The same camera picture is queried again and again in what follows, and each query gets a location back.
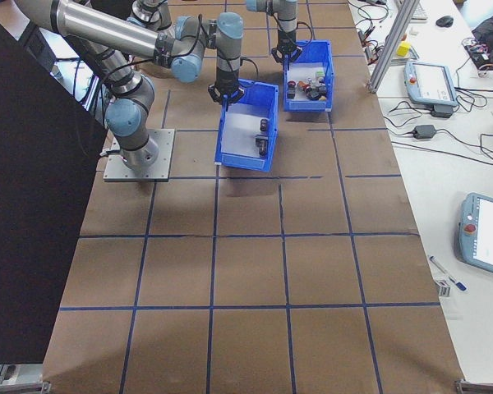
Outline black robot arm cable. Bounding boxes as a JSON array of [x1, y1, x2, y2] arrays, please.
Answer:
[[104, 55, 259, 89]]

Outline aluminium profile post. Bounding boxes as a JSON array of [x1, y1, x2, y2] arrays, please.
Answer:
[[367, 0, 421, 94]]

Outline aluminium frame rail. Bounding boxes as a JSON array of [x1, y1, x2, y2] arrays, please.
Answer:
[[0, 363, 22, 385]]

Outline blue bin with capacitors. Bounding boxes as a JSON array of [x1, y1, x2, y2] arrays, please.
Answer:
[[213, 78, 281, 172]]

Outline black adapter power cable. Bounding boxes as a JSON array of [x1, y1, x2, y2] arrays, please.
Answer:
[[384, 99, 493, 167]]

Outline small metal electronic module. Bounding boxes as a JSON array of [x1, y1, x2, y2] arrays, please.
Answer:
[[363, 43, 381, 65]]

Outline white keyboard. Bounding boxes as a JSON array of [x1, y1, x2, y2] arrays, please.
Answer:
[[410, 0, 430, 22]]

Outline black cylindrical part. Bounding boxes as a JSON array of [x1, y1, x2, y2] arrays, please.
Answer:
[[223, 110, 272, 159]]

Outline blue white pen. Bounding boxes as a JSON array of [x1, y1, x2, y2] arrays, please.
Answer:
[[429, 255, 468, 292]]

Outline grey blue teach pendant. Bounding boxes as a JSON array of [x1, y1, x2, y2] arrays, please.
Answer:
[[402, 60, 461, 108], [454, 191, 493, 281]]

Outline circuit board with wires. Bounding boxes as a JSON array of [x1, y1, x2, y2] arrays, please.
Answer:
[[462, 37, 493, 79]]

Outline assorted small parts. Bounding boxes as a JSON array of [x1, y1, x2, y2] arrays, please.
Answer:
[[289, 61, 328, 102]]

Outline large black frame cover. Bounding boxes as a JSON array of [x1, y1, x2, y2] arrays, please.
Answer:
[[0, 7, 109, 366]]

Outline white square base plate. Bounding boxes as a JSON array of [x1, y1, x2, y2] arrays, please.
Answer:
[[103, 128, 176, 181]]

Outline blue bin with buttons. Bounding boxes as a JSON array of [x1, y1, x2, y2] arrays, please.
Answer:
[[283, 39, 335, 113]]

